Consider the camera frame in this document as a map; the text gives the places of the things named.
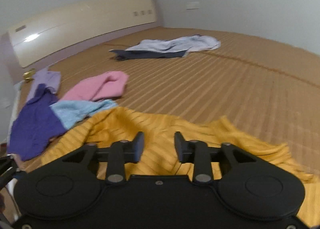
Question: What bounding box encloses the yellow striped shirt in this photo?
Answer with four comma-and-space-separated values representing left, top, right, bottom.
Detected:
37, 107, 319, 227

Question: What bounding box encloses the purple garment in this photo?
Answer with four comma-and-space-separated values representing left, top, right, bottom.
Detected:
8, 84, 67, 161

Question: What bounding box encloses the pink sweater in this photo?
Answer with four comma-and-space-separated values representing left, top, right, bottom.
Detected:
60, 71, 129, 101

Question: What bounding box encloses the light blue knit garment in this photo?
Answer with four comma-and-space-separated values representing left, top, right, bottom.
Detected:
50, 99, 118, 130

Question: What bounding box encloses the white grey navy garment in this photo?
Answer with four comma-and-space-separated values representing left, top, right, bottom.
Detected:
110, 35, 221, 61

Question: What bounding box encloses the gold foil packet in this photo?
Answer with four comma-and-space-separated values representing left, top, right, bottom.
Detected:
23, 69, 36, 83

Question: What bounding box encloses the lilac garment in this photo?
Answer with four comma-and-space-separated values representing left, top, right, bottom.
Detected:
26, 68, 61, 102

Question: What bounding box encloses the bamboo bed mat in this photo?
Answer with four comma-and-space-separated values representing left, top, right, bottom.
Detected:
15, 26, 320, 182

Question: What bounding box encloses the cream bed headboard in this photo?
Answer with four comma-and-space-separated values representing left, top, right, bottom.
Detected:
1, 0, 159, 83

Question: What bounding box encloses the white bed frame edge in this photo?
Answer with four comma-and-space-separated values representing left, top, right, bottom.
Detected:
6, 81, 23, 145

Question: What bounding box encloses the double wall switch plate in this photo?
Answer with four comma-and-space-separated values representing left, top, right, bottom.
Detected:
186, 1, 200, 10

